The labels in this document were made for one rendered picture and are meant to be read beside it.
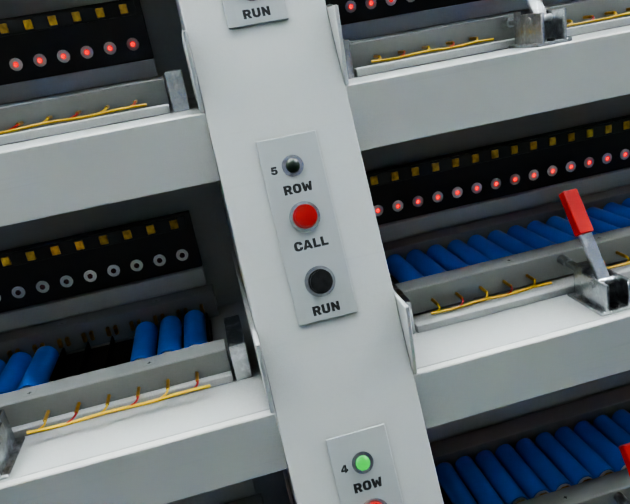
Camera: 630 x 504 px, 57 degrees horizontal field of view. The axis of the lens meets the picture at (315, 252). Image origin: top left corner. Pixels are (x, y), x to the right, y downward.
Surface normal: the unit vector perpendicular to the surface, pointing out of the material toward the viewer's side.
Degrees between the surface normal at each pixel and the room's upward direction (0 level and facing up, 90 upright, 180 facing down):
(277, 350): 90
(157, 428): 20
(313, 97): 90
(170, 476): 110
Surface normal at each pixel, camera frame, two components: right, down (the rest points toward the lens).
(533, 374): 0.21, 0.30
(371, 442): 0.14, -0.04
